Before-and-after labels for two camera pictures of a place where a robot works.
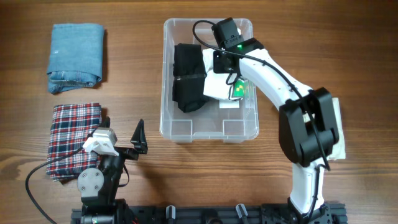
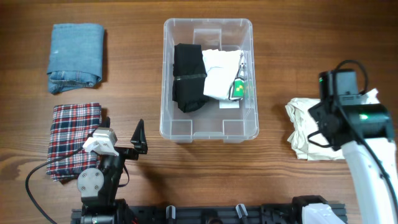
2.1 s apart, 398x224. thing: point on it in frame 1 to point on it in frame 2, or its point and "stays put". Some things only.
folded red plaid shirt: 71,124 stays put
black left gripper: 139,142 stays put
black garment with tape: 189,77 stays put
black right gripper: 218,67 to 316,111
